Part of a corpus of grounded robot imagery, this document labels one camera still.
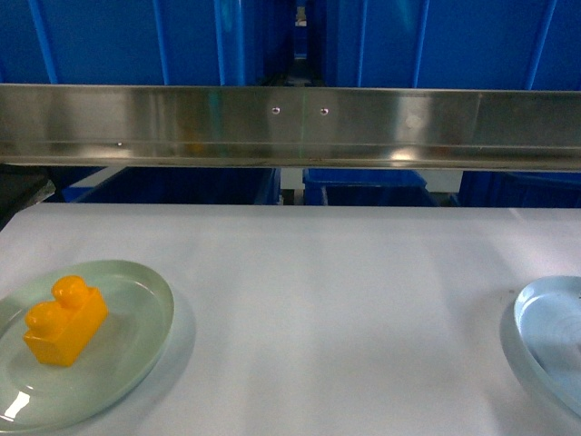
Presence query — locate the large blue bin upper right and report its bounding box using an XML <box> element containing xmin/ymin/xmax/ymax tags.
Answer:
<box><xmin>306</xmin><ymin>1</ymin><xmax>580</xmax><ymax>91</ymax></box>

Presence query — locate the pale blue glass plate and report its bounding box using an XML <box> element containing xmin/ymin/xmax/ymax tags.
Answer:
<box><xmin>513</xmin><ymin>276</ymin><xmax>580</xmax><ymax>416</ymax></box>

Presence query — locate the blue bin below rail middle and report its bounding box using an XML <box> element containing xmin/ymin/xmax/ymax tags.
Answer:
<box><xmin>302</xmin><ymin>168</ymin><xmax>462</xmax><ymax>207</ymax></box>

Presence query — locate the pale green glass plate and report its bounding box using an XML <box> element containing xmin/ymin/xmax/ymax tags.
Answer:
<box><xmin>1</xmin><ymin>260</ymin><xmax>174</xmax><ymax>433</ymax></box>

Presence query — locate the large blue bin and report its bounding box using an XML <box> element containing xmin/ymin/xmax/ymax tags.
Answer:
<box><xmin>1</xmin><ymin>1</ymin><xmax>296</xmax><ymax>85</ymax></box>
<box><xmin>306</xmin><ymin>1</ymin><xmax>580</xmax><ymax>91</ymax></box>

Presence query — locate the blue bin below rail left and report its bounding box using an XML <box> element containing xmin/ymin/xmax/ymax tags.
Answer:
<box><xmin>63</xmin><ymin>167</ymin><xmax>281</xmax><ymax>205</ymax></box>

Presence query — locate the large blue bin upper left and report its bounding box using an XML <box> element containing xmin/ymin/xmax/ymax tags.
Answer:
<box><xmin>1</xmin><ymin>1</ymin><xmax>296</xmax><ymax>85</ymax></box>

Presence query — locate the stainless steel shelf rail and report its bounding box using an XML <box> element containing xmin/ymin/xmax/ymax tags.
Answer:
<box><xmin>1</xmin><ymin>84</ymin><xmax>580</xmax><ymax>172</ymax></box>

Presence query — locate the yellow toy building block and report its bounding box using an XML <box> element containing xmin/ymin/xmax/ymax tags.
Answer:
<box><xmin>24</xmin><ymin>275</ymin><xmax>109</xmax><ymax>367</ymax></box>

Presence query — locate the blue bin below rail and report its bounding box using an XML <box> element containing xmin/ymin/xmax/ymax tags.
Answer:
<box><xmin>63</xmin><ymin>167</ymin><xmax>281</xmax><ymax>205</ymax></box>
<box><xmin>302</xmin><ymin>168</ymin><xmax>462</xmax><ymax>207</ymax></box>
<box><xmin>457</xmin><ymin>171</ymin><xmax>580</xmax><ymax>208</ymax></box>

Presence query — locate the blue bin below rail right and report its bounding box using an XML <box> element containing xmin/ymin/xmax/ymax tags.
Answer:
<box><xmin>457</xmin><ymin>171</ymin><xmax>580</xmax><ymax>208</ymax></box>

